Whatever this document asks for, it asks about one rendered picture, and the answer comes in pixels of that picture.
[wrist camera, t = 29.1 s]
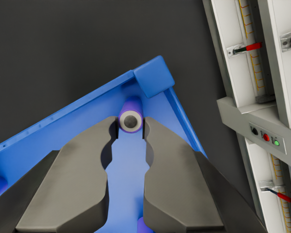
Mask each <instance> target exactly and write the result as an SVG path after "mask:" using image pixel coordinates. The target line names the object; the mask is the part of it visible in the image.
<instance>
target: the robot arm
mask: <svg viewBox="0 0 291 233"><path fill-rule="evenodd" d="M118 136H119V124H118V117H117V116H110V117H107V118H106V119H104V120H102V121H100V122H99V123H97V124H95V125H93V126H91V127H90V128H88V129H86V130H84V131H83V132H81V133H80V134H78V135H77V136H75V137H74V138H72V139H71V140H70V141H69V142H68V143H67V144H65V145H64V146H63V147H62V148H61V149H60V150H52V151H51V152H50V153H49V154H47V155H46V156H45V157H44V158H43V159H42V160H41V161H39V162H38V163H37V164H36V165H35V166H34V167H32V168H31V169H30V170H29V171H28V172H27V173H26V174H24V176H22V177H21V178H20V179H19V180H18V181H17V182H15V183H14V184H13V185H12V186H11V187H10V188H9V189H7V190H6V191H5V192H4V193H3V194H2V195H1V196H0V233H94V232H95V231H97V230H98V229H100V228H101V227H103V226H104V225H105V223H106V221H107V218H108V210H109V186H108V175H107V173H106V171H105V170H106V168H107V166H108V165H109V164H110V163H111V161H112V144H113V143H114V141H115V140H116V139H118ZM142 139H144V140H145V142H146V156H145V160H146V162H147V164H148V165H149V167H150V168H149V170H148V171H147V172H146V173H145V179H144V198H143V221H144V223H145V224H146V226H148V227H149V228H150V229H151V230H153V231H154V232H156V233H268V231H267V229H266V228H265V226H264V224H263V223H262V221H261V220H260V218H259V216H258V215H257V214H256V212H255V211H254V210H253V208H252V207H251V206H250V204H249V203H248V202H247V201H246V199H245V198H244V197H243V196H242V195H241V194H240V193H239V191H238V190H237V189H236V188H235V187H234V186H233V185H232V184H231V183H230V182H229V181H228V180H227V179H226V178H225V177H224V175H223V174H222V173H221V172H220V171H219V170H218V169H217V168H216V167H215V166H214V165H213V164H212V163H211V162H210V161H209V160H208V158H207V157H206V156H205V155H204V154H203V153H202V152H201V151H195V150H194V149H193V148H192V147H191V146H190V145H189V144H188V143H187V142H186V141H185V140H184V139H183V138H181V137H180V136H179V135H177V134H176V133H175V132H173V131H172V130H170V129H169V128H167V127H165V126H164V125H162V124H161V123H159V122H158V121H156V120H155V119H153V118H152V117H149V116H147V117H144V118H143V132H142Z"/></svg>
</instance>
